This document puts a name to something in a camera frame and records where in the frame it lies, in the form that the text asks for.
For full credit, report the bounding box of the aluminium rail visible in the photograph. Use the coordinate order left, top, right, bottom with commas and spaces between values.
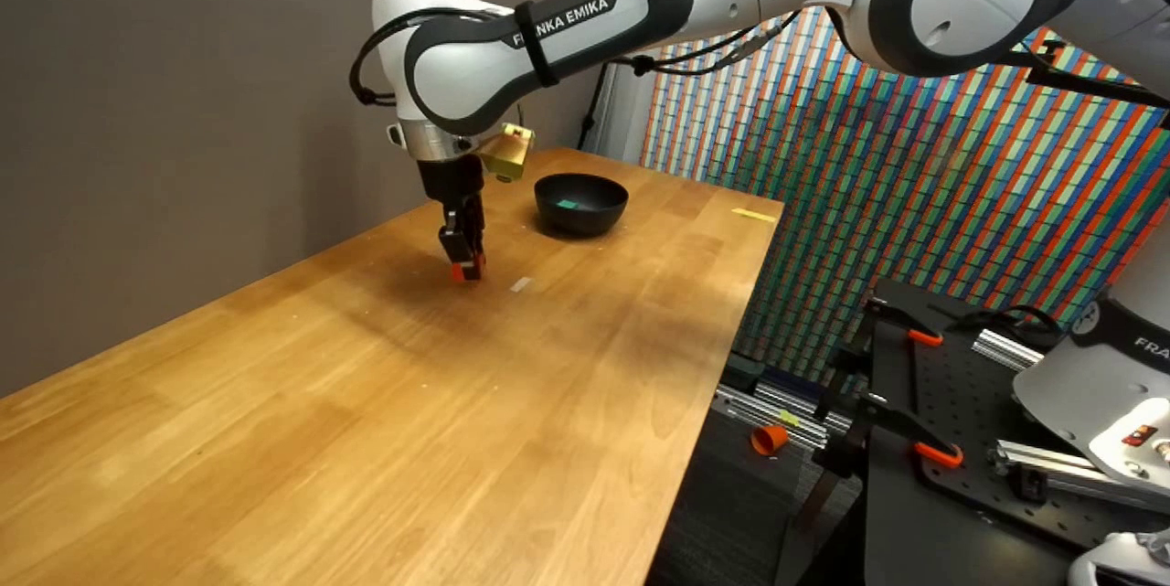
991, 439, 1148, 506
970, 327, 1045, 374

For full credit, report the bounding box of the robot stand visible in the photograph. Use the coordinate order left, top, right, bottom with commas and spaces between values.
827, 279, 1170, 586

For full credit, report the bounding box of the orange cup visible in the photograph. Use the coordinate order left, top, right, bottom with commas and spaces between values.
750, 423, 791, 458

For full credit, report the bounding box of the stack of aluminium rails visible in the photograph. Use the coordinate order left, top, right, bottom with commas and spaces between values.
712, 380, 856, 455

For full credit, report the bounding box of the black bowl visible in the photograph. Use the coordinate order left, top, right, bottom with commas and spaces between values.
534, 173, 630, 239

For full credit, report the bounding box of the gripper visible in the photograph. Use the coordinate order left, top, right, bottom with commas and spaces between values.
417, 154, 488, 282

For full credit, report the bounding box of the black clamp with orange tips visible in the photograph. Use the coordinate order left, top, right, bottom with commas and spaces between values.
863, 293, 945, 348
857, 392, 966, 470

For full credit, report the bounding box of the colourful patterned wall panel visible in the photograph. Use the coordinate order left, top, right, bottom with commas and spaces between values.
639, 5, 1170, 386

